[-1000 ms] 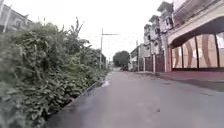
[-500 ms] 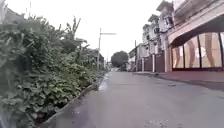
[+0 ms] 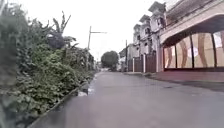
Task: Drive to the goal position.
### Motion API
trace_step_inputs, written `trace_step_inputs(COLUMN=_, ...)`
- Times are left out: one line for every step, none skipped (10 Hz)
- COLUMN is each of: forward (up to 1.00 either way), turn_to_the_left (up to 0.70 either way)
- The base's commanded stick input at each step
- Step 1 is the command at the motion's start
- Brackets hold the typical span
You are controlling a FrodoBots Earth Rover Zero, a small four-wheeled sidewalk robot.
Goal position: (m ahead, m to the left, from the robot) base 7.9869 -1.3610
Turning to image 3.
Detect dark utility pole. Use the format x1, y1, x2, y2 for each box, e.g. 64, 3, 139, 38
124, 39, 129, 72

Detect brown fence with white posts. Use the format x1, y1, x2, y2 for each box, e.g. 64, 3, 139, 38
127, 53, 158, 74

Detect building with patterned glass front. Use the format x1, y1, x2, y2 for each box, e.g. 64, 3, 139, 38
156, 0, 224, 73

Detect utility pole with crossarm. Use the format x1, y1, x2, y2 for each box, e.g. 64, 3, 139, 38
85, 25, 108, 70

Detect round dark green tree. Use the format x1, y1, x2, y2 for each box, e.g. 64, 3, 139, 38
100, 50, 120, 70

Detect reddish pavement strip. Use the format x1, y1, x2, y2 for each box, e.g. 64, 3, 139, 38
123, 70, 224, 84

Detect row of multi-storey houses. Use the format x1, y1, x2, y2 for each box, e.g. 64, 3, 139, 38
118, 1, 167, 73

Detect green roadside bushes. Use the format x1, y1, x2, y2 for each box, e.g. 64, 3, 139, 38
0, 3, 98, 128

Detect grey asphalt road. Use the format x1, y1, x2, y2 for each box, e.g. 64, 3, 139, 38
27, 70, 224, 128

